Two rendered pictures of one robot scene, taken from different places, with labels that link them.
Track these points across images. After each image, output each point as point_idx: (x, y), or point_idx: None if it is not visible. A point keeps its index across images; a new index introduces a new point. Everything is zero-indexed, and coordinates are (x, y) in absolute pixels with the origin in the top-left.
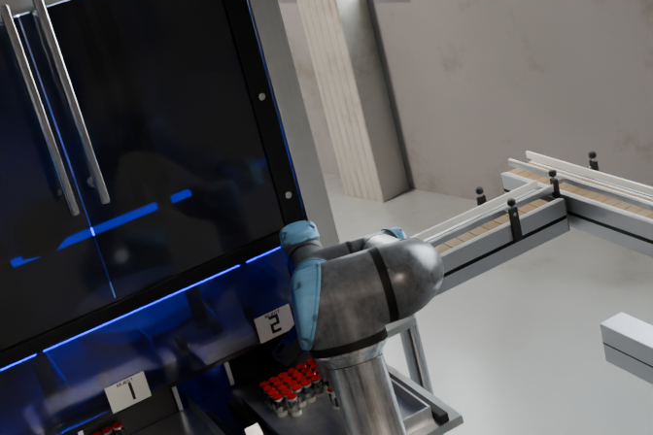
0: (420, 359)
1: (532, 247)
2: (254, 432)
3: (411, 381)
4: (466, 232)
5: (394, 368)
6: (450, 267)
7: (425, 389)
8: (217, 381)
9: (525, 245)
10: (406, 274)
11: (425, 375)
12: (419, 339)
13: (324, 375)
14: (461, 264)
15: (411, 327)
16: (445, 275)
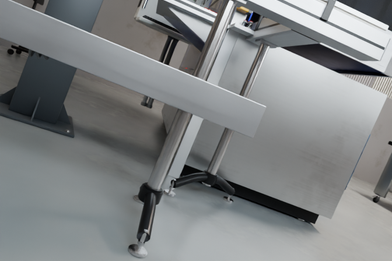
0: (248, 71)
1: (280, 31)
2: None
3: (191, 8)
4: None
5: (203, 13)
6: (266, 24)
7: (182, 4)
8: None
9: (280, 28)
10: None
11: (245, 81)
12: (254, 62)
13: (201, 3)
14: (268, 25)
15: (256, 53)
16: (264, 27)
